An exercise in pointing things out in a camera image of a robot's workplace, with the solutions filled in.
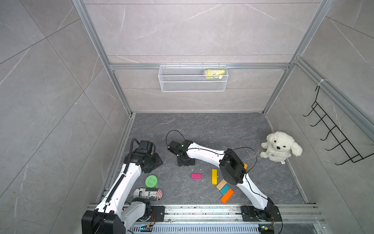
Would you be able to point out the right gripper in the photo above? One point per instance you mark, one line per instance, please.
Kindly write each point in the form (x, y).
(179, 163)

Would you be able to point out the teal block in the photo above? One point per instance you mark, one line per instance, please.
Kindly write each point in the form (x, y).
(225, 189)

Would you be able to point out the magenta block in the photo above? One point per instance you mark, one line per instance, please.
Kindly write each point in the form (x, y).
(196, 176)

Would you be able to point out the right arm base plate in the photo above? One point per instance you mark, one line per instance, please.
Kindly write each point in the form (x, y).
(250, 213)

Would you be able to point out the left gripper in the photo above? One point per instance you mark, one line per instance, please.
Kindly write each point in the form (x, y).
(158, 162)

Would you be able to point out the white wire basket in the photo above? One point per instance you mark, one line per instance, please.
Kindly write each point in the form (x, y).
(190, 78)

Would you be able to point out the printed can lying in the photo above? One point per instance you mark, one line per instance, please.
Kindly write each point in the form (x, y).
(152, 194)

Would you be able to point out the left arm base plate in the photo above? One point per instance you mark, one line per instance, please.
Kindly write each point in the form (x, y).
(157, 214)

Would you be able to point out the green lid jar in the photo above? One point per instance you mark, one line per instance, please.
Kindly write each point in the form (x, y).
(151, 181)

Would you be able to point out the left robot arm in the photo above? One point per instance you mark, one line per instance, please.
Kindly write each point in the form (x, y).
(109, 216)

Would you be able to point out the yellow block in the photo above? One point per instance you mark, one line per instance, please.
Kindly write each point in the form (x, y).
(214, 176)

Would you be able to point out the black wall hook rack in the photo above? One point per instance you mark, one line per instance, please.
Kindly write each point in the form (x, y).
(350, 152)

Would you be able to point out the tan wooden block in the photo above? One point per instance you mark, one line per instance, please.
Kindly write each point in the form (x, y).
(221, 185)

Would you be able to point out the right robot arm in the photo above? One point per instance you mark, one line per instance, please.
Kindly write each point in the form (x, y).
(233, 172)

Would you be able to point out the yellow item in basket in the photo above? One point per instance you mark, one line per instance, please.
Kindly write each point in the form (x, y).
(214, 73)

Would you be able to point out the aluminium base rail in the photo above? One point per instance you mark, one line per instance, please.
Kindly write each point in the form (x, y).
(227, 219)

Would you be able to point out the white plush dog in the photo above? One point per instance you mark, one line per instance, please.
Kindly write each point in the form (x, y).
(279, 146)

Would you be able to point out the orange block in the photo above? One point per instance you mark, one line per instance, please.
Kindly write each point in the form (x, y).
(227, 196)

